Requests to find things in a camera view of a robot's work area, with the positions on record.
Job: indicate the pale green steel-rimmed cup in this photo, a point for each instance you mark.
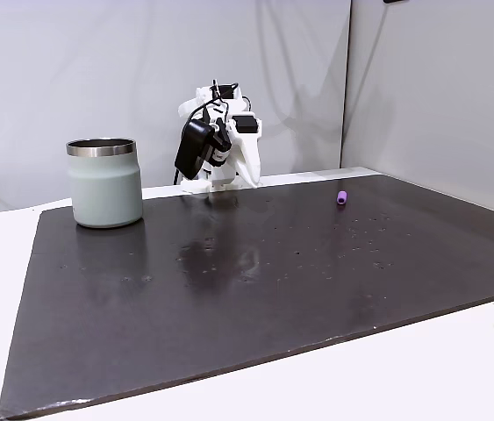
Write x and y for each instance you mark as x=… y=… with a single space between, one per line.
x=105 y=188

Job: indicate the purple pen grip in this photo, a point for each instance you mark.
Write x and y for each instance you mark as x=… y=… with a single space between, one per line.
x=342 y=198

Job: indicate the black oval camera box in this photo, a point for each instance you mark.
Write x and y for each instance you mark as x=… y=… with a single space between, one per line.
x=191 y=147

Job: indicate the black table mat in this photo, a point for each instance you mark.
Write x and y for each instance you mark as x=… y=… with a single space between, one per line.
x=238 y=280

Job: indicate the black object on wall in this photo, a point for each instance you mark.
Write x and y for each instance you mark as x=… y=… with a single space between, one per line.
x=395 y=1

